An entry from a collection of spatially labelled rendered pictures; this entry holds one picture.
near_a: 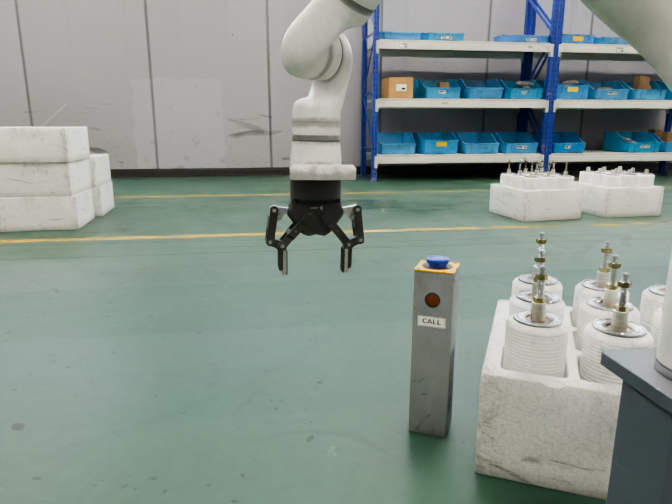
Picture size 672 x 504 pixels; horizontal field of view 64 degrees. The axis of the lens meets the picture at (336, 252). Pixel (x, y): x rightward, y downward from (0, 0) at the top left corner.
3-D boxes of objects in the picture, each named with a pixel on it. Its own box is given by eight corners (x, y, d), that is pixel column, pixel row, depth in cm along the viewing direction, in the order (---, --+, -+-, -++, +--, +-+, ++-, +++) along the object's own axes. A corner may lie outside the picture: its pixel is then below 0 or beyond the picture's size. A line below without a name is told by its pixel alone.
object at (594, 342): (633, 424, 90) (648, 322, 86) (643, 456, 81) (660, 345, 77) (571, 413, 93) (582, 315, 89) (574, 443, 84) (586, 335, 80)
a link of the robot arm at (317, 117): (321, 139, 84) (281, 139, 77) (323, 34, 80) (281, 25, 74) (357, 140, 80) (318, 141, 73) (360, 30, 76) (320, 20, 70)
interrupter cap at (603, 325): (642, 325, 85) (642, 321, 85) (650, 343, 78) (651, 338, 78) (589, 319, 88) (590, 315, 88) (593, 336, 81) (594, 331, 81)
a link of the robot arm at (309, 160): (291, 181, 71) (291, 133, 70) (282, 174, 82) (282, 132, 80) (357, 181, 73) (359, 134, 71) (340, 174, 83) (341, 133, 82)
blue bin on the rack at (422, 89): (410, 100, 570) (410, 80, 565) (444, 101, 576) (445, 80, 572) (425, 98, 522) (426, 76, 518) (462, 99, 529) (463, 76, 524)
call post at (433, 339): (445, 438, 98) (454, 274, 91) (407, 431, 100) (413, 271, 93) (451, 419, 105) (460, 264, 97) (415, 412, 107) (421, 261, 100)
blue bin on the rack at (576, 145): (528, 151, 599) (529, 131, 594) (559, 150, 605) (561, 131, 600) (552, 153, 551) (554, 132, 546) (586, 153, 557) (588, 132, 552)
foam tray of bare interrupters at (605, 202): (660, 215, 334) (664, 186, 330) (604, 217, 327) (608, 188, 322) (617, 206, 371) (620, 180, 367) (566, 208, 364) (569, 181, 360)
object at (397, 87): (412, 98, 523) (413, 77, 518) (388, 98, 520) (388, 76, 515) (404, 100, 552) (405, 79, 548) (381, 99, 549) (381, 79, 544)
